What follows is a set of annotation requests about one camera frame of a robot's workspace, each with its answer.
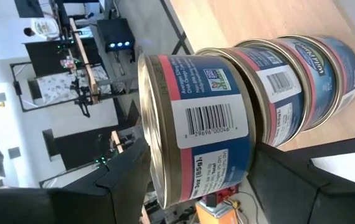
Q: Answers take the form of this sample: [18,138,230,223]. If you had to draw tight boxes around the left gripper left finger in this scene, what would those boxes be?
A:
[0,138,152,224]

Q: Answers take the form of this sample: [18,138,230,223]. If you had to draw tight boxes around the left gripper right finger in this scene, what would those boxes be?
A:
[247,142,355,224]

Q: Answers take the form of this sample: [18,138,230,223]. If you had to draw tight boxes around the gold-lid Wild Planet can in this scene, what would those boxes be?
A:
[137,53,257,209]
[235,36,344,132]
[277,34,355,124]
[195,46,310,147]

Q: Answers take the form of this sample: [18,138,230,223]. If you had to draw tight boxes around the wooden shelf black metal legs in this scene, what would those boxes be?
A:
[168,0,355,161]

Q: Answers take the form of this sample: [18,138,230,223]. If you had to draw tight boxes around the black partition panel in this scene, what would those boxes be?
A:
[42,126,120,171]

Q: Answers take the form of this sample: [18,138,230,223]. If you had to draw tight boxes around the red black equipment box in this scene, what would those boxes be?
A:
[204,185,239,206]

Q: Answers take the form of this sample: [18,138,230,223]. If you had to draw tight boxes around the orange box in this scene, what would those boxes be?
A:
[195,198,239,224]

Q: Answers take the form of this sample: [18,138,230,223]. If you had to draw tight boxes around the background wooden workbench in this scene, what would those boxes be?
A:
[9,17,135,118]

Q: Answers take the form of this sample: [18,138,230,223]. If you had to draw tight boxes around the person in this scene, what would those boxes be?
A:
[22,17,60,42]

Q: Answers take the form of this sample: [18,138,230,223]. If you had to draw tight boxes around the black device blue lights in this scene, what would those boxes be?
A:
[97,17,136,54]

